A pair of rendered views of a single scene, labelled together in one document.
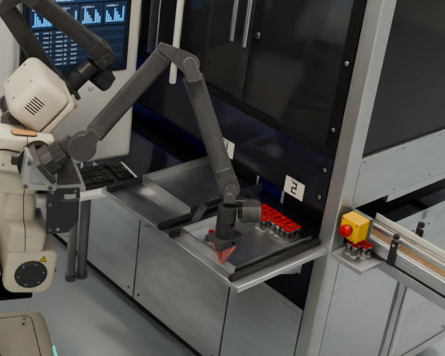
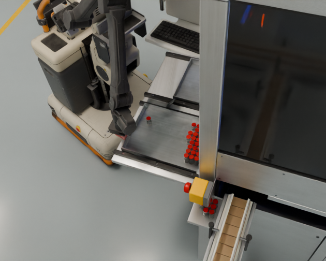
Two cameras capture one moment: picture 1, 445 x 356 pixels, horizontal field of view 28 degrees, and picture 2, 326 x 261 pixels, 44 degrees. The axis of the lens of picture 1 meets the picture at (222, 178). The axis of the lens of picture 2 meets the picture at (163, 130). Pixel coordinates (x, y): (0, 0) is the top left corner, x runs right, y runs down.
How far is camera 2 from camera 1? 2.38 m
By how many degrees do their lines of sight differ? 58
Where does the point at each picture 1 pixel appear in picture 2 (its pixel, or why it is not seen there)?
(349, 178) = (203, 157)
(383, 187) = (258, 187)
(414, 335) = not seen: outside the picture
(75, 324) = not seen: hidden behind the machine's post
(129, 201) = (164, 68)
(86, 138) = (67, 15)
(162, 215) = (163, 88)
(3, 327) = (144, 89)
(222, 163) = (113, 81)
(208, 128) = (111, 52)
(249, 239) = (172, 140)
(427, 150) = not seen: outside the picture
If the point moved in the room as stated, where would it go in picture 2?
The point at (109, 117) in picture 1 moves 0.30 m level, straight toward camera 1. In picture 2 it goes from (79, 9) to (9, 39)
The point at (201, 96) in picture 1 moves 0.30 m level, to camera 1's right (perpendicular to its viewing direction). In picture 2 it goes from (110, 26) to (140, 84)
